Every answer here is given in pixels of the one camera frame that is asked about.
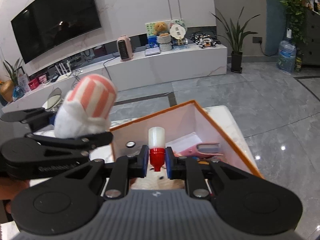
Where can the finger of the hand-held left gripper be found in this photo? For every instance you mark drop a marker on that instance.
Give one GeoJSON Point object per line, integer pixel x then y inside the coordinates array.
{"type": "Point", "coordinates": [75, 142]}
{"type": "Point", "coordinates": [25, 116]}

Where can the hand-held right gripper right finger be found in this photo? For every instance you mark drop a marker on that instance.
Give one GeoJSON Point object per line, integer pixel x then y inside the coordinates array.
{"type": "Point", "coordinates": [168, 162]}

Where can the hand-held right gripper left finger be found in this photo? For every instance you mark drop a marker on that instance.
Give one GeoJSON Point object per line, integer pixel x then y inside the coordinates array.
{"type": "Point", "coordinates": [143, 161]}

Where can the white crochet doll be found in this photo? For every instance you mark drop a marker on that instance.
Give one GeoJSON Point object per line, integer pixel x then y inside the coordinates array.
{"type": "Point", "coordinates": [155, 183]}

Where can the red and white glue bottle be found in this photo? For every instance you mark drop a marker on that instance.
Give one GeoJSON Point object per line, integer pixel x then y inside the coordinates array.
{"type": "Point", "coordinates": [156, 140]}

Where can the pink box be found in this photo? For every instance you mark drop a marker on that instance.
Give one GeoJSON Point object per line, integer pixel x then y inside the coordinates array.
{"type": "Point", "coordinates": [192, 151]}

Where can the pink striped white plush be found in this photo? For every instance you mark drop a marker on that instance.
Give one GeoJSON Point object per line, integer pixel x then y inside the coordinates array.
{"type": "Point", "coordinates": [87, 97]}

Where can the orange storage box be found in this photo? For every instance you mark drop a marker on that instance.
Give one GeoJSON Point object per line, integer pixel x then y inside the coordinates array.
{"type": "Point", "coordinates": [215, 130]}

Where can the person's left hand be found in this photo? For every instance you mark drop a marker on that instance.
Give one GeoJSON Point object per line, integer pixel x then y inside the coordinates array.
{"type": "Point", "coordinates": [12, 188]}

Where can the blue glass vase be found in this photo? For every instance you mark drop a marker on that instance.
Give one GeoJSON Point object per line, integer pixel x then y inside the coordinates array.
{"type": "Point", "coordinates": [18, 92]}

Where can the golden vase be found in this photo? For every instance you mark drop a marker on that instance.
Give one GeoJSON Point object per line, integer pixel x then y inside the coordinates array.
{"type": "Point", "coordinates": [6, 91]}

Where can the black metal chair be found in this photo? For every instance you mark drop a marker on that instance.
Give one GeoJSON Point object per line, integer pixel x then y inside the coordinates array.
{"type": "Point", "coordinates": [53, 100]}

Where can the red gift box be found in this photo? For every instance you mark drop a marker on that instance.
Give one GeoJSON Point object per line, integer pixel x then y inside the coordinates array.
{"type": "Point", "coordinates": [37, 83]}

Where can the small green plant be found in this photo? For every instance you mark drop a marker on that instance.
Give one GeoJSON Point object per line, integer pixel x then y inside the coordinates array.
{"type": "Point", "coordinates": [12, 71]}

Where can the white router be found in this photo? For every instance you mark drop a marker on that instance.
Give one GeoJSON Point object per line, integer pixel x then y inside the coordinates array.
{"type": "Point", "coordinates": [63, 72]}

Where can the white marble TV cabinet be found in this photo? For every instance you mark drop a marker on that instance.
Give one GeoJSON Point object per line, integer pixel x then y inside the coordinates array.
{"type": "Point", "coordinates": [175, 65]}

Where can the black television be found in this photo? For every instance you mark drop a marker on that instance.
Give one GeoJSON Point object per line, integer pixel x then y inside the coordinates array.
{"type": "Point", "coordinates": [55, 22]}

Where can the pink space heater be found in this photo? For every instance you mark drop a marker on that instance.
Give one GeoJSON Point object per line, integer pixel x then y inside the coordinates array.
{"type": "Point", "coordinates": [124, 48]}

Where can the white laptop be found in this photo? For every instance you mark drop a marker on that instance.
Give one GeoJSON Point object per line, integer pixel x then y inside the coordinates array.
{"type": "Point", "coordinates": [152, 51]}

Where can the small blue box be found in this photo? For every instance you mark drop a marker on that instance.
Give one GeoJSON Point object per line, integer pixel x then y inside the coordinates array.
{"type": "Point", "coordinates": [180, 45]}

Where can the potted plant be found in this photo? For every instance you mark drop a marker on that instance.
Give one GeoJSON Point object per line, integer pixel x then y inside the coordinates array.
{"type": "Point", "coordinates": [236, 62]}

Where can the green and blue painting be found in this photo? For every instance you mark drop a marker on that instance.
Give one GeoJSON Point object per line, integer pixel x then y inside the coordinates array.
{"type": "Point", "coordinates": [150, 33]}

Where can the black and white toy robot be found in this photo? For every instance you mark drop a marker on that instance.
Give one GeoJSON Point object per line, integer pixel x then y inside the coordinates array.
{"type": "Point", "coordinates": [206, 40]}

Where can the round paper fan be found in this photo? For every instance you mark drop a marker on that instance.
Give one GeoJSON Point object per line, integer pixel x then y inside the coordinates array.
{"type": "Point", "coordinates": [178, 32]}
{"type": "Point", "coordinates": [182, 22]}

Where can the brown teddy bear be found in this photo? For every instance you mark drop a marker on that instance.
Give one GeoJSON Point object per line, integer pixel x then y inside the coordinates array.
{"type": "Point", "coordinates": [160, 28]}

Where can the blue water jug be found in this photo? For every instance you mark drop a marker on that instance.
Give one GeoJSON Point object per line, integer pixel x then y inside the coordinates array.
{"type": "Point", "coordinates": [287, 55]}

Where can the green packet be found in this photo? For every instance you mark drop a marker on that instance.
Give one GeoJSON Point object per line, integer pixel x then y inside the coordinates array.
{"type": "Point", "coordinates": [298, 65]}

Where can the grey cabinet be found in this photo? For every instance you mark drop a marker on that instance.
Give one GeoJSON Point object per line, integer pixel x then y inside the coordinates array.
{"type": "Point", "coordinates": [312, 35]}

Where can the hanging ivy plant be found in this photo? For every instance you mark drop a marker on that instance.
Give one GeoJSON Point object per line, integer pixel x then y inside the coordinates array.
{"type": "Point", "coordinates": [292, 2]}

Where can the black wall socket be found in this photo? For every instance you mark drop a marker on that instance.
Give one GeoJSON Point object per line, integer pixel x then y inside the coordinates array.
{"type": "Point", "coordinates": [257, 40]}

